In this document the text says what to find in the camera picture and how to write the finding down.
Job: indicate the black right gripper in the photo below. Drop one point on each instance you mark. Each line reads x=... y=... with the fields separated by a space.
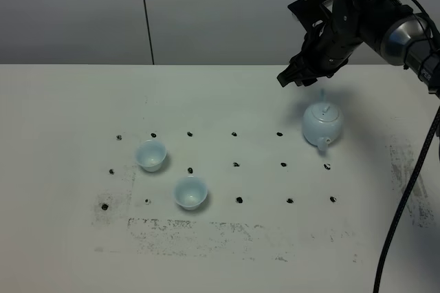
x=325 y=50

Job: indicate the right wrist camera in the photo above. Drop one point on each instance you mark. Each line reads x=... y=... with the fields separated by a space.
x=311 y=13

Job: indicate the light blue porcelain teapot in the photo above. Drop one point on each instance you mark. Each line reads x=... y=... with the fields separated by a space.
x=322 y=123

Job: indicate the near light blue teacup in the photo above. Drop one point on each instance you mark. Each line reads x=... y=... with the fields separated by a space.
x=190 y=192

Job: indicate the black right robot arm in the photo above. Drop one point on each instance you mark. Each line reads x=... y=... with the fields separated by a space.
x=394 y=32

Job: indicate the light blue teacup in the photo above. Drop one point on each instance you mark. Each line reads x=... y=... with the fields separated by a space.
x=150 y=155
x=190 y=192

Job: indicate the far light blue teacup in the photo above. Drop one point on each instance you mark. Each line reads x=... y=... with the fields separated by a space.
x=150 y=155

